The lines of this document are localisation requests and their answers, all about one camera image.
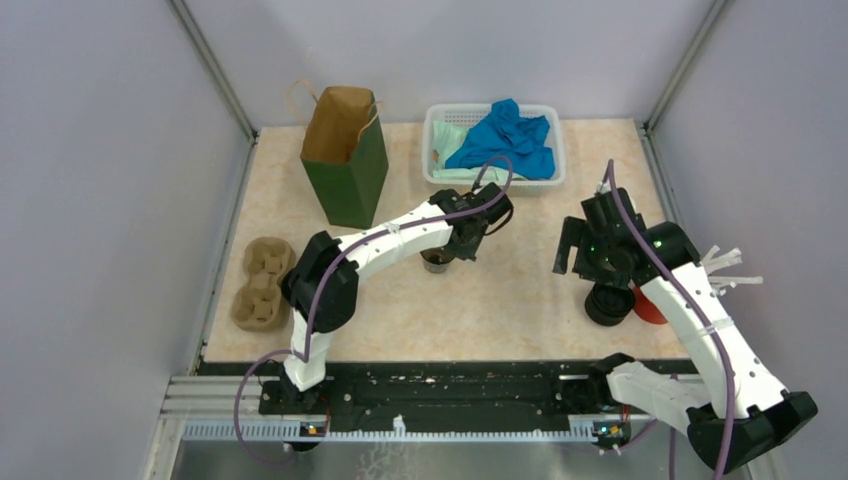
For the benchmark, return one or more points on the blue cloth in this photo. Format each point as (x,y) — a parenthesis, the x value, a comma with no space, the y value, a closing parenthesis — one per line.
(505,116)

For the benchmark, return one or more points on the white cable duct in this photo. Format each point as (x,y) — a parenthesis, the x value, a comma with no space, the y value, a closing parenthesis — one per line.
(311,429)

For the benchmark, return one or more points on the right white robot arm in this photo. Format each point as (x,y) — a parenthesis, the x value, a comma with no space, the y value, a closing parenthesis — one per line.
(741,410)

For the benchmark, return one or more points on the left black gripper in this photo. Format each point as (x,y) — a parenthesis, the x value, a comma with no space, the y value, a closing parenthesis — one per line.
(470,251)

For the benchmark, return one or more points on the dark coffee cup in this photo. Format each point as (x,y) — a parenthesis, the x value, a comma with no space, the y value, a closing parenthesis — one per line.
(436,260)

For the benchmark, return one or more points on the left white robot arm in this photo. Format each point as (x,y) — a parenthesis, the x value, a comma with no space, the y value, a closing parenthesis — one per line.
(323,286)

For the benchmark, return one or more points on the cardboard cup carrier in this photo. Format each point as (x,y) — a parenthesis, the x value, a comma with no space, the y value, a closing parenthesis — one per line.
(259,304)

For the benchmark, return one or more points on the light green cloth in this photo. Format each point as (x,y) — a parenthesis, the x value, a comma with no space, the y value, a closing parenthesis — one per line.
(448,139)

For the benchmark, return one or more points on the green brown paper bag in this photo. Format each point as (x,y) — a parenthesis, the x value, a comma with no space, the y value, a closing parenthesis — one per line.
(343,151)

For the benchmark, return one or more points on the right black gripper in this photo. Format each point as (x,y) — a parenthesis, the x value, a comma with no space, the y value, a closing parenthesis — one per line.
(571,236)

